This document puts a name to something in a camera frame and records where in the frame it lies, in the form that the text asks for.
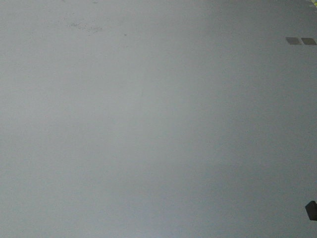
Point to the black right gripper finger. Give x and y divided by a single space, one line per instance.
311 209

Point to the grey floor tape patch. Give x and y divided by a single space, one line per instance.
293 41

